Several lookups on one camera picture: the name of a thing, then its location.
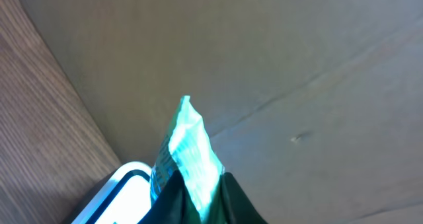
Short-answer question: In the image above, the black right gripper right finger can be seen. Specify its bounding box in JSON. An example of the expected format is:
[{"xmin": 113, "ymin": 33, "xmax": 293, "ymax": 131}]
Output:
[{"xmin": 218, "ymin": 172, "xmax": 268, "ymax": 224}]

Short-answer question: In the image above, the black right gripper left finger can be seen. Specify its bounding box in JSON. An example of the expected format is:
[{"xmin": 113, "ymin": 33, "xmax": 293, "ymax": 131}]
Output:
[{"xmin": 138, "ymin": 171, "xmax": 201, "ymax": 224}]

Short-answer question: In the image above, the light green snack packet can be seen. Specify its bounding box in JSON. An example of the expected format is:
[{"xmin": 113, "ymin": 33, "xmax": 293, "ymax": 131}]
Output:
[{"xmin": 149, "ymin": 95, "xmax": 227, "ymax": 223}]

